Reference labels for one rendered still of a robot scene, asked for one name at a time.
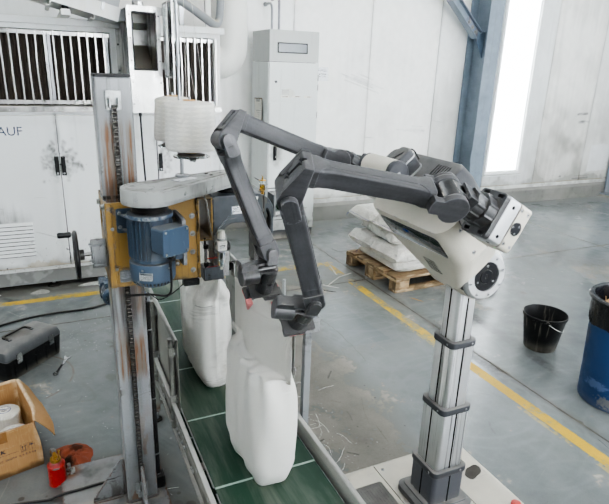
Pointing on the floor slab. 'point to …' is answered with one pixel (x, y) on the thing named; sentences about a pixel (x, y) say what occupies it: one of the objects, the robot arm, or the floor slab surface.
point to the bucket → (543, 327)
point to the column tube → (124, 287)
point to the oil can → (56, 469)
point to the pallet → (399, 282)
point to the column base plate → (110, 471)
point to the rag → (76, 453)
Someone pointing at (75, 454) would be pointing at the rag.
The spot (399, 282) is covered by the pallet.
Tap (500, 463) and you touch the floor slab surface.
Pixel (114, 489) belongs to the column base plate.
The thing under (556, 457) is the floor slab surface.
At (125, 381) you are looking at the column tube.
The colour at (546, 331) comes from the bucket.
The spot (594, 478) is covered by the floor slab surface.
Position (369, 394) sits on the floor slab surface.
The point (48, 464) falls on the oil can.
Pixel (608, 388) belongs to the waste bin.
